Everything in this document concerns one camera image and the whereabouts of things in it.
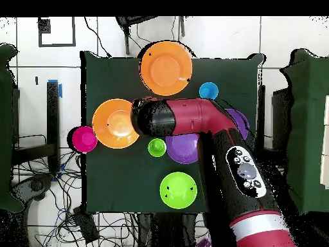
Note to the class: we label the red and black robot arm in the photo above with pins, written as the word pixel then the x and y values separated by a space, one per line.
pixel 195 115

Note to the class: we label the green bowl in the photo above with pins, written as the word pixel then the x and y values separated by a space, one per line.
pixel 178 190

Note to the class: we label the black power adapter box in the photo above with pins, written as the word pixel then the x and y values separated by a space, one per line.
pixel 86 226

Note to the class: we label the grey pedestal foot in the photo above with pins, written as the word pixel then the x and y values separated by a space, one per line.
pixel 37 185

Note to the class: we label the green cloth covered table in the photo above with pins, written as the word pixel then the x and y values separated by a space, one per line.
pixel 5 128
pixel 308 128

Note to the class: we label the white box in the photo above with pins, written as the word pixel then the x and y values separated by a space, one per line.
pixel 326 141

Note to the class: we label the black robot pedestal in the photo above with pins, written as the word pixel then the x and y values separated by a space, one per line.
pixel 167 229

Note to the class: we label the black camera tripod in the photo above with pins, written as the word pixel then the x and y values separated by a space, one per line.
pixel 126 38

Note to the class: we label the blue cup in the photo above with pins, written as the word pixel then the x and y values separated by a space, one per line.
pixel 208 90

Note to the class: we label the orange bowl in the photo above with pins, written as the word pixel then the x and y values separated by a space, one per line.
pixel 165 69
pixel 110 123

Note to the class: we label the purple plastic item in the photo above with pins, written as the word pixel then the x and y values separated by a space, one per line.
pixel 203 243

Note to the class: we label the purple bowl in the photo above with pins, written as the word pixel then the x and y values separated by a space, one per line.
pixel 241 121
pixel 181 149

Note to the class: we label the red bowl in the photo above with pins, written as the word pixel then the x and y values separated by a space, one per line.
pixel 84 139

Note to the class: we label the dark green table cloth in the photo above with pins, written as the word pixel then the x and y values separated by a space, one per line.
pixel 115 185

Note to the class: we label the green cup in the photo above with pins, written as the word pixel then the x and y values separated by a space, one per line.
pixel 157 147

